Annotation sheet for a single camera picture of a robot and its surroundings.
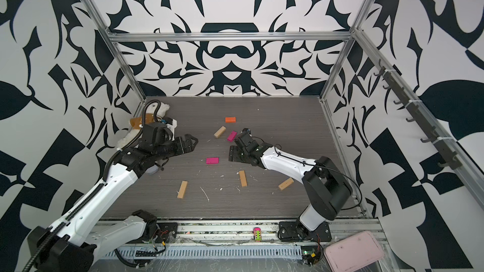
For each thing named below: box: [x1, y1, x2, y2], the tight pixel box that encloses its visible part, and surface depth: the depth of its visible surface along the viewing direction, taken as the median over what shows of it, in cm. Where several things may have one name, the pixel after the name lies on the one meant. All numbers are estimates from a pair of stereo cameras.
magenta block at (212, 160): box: [206, 157, 220, 165], surface depth 96 cm
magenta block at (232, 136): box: [226, 130, 238, 142], surface depth 104 cm
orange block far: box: [224, 117, 237, 123], surface depth 110 cm
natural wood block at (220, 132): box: [213, 125, 227, 139], surface depth 105 cm
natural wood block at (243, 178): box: [238, 170, 248, 187], surface depth 90 cm
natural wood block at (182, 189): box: [177, 180, 189, 199], surface depth 86 cm
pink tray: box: [323, 231, 385, 272], surface depth 71 cm
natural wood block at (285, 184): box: [277, 177, 295, 191], surface depth 88 cm
